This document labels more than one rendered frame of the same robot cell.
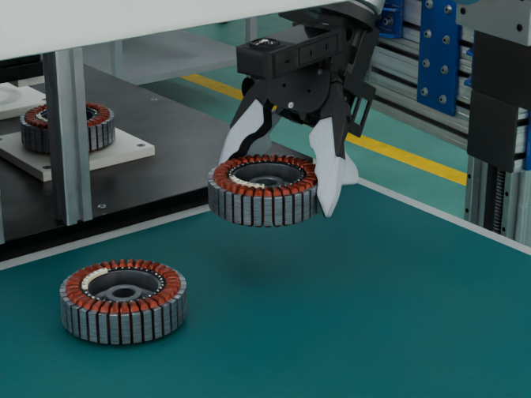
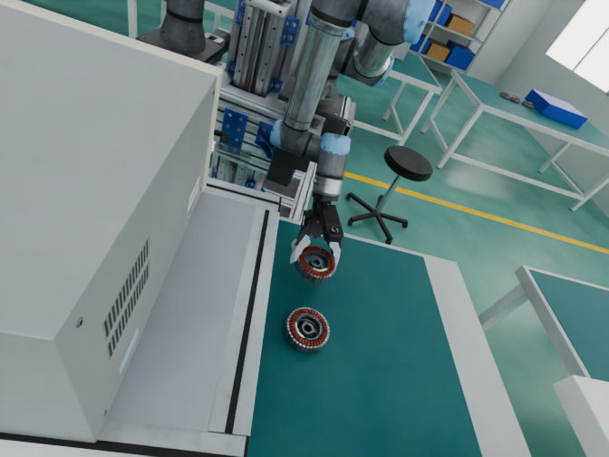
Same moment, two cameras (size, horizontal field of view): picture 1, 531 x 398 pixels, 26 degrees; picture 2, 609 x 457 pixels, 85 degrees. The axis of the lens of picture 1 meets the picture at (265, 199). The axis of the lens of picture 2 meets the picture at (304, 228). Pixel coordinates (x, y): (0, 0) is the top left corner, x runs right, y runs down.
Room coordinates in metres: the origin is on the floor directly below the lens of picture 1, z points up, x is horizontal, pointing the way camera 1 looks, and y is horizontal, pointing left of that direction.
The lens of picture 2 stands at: (0.83, 0.61, 1.51)
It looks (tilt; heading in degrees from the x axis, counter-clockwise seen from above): 42 degrees down; 293
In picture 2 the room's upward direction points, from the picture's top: 24 degrees clockwise
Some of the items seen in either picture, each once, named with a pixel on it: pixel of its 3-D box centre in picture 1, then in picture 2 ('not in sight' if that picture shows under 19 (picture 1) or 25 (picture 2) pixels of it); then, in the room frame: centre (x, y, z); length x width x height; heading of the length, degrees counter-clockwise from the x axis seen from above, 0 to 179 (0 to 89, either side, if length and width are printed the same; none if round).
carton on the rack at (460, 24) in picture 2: not in sight; (458, 23); (2.84, -6.53, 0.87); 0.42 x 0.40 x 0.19; 37
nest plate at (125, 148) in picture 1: (69, 146); not in sight; (1.32, 0.24, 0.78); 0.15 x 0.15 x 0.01; 38
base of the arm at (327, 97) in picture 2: not in sight; (318, 81); (1.47, -0.44, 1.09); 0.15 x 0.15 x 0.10
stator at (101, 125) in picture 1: (68, 127); not in sight; (1.32, 0.24, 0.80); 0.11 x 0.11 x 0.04
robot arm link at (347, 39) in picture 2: not in sight; (332, 47); (1.47, -0.45, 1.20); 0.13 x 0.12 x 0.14; 27
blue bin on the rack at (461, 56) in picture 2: not in sight; (457, 54); (2.61, -6.70, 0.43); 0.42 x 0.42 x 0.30; 38
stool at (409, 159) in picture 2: not in sight; (392, 191); (1.24, -1.53, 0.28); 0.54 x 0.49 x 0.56; 128
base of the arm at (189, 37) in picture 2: not in sight; (184, 26); (1.90, -0.20, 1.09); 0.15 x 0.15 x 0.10
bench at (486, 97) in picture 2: not in sight; (517, 143); (0.80, -3.85, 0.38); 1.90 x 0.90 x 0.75; 38
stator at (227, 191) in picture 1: (266, 189); (315, 264); (1.02, 0.00, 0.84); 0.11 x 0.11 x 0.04
